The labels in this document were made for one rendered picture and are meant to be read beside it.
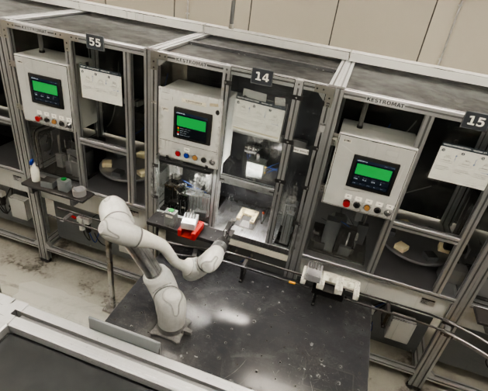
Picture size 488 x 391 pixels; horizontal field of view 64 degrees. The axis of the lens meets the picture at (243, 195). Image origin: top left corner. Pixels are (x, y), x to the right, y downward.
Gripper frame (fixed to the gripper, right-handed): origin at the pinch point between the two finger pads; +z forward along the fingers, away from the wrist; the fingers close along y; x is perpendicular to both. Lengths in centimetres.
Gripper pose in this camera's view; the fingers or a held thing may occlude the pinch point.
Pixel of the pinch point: (232, 226)
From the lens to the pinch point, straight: 244.7
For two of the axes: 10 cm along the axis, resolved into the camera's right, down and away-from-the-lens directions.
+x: -9.5, -2.6, 2.0
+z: 3.0, -4.6, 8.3
